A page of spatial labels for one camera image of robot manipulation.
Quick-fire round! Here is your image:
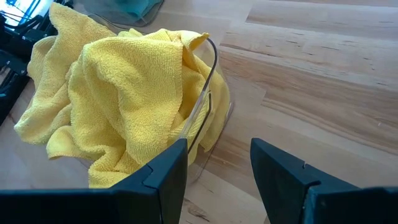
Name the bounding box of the yellow microfiber towel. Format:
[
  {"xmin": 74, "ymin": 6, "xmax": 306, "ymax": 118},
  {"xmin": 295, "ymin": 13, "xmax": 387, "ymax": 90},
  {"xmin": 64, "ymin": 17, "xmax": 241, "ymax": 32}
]
[
  {"xmin": 14, "ymin": 2, "xmax": 118, "ymax": 147},
  {"xmin": 45, "ymin": 27, "xmax": 231, "ymax": 189}
]

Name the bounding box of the blue microfiber towel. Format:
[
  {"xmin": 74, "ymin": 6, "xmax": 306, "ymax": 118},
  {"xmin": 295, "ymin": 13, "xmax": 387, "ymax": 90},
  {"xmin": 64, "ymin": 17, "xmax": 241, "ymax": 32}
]
[{"xmin": 114, "ymin": 0, "xmax": 163, "ymax": 20}]

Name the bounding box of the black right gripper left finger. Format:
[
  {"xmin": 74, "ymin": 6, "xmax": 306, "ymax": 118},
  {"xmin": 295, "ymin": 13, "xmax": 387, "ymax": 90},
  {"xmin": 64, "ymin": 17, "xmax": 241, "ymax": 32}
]
[{"xmin": 0, "ymin": 138, "xmax": 189, "ymax": 224}]

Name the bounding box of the large window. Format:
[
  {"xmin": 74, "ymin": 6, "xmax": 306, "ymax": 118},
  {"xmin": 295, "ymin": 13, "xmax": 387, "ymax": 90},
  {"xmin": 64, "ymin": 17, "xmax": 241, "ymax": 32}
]
[{"xmin": 6, "ymin": 0, "xmax": 53, "ymax": 27}]

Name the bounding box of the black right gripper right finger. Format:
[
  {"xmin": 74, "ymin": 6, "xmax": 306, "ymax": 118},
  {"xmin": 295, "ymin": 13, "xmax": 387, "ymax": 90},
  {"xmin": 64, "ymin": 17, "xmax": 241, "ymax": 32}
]
[{"xmin": 250, "ymin": 138, "xmax": 398, "ymax": 224}]

